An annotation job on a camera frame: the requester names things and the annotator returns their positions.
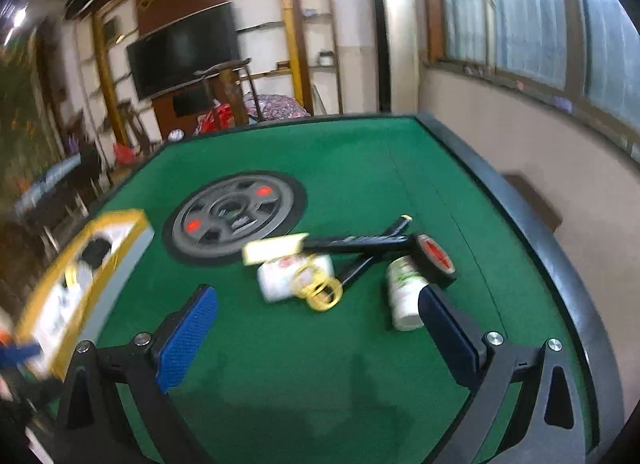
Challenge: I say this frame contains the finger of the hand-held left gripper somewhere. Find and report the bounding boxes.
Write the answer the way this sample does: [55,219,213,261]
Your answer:
[0,340,45,367]

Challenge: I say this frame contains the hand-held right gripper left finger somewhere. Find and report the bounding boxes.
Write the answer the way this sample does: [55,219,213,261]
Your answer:
[52,284,221,464]

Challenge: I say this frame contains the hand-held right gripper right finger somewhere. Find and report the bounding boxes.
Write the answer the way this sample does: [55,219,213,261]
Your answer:
[417,283,587,464]

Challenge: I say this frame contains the white bottle with green label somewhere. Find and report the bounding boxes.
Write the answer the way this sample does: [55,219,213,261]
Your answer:
[386,254,432,332]

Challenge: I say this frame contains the yellow and grey storage box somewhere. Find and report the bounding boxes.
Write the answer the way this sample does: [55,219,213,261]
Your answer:
[14,208,155,377]

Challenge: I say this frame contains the glossy black tape roll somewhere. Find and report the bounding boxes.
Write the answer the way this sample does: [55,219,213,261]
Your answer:
[414,233,459,287]

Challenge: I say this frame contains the white bottle with red label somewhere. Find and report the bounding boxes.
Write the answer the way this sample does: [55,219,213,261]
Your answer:
[257,253,335,303]

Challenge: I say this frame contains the slim black marker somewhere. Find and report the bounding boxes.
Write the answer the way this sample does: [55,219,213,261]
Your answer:
[334,214,414,291]

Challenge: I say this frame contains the cream rectangular block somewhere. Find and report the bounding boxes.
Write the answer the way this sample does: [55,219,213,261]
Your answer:
[242,233,309,266]

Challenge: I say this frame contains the black marker with white print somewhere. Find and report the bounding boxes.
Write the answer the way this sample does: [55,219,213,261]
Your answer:
[300,233,417,254]

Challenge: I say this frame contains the dark wooden furniture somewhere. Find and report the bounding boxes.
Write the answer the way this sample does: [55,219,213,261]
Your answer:
[62,109,117,200]

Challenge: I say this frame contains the floral cloth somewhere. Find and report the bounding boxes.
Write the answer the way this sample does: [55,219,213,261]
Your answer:
[243,93,312,121]

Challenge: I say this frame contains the dark wooden chair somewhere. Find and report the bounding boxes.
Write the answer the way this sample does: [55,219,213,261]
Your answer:
[194,58,262,135]

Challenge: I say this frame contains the black flat television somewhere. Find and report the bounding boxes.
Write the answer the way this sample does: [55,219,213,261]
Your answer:
[126,3,242,101]

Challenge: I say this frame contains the standing air conditioner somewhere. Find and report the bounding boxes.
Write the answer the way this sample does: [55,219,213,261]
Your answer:
[369,0,421,114]

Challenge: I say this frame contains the barred window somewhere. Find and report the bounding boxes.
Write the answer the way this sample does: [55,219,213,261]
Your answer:
[435,0,640,165]

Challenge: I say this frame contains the yellow key ring clasp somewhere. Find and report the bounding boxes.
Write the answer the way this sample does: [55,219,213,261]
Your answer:
[294,254,344,313]

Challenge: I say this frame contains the wooden wall shelf unit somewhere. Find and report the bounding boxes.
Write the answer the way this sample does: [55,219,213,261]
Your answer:
[235,0,347,116]

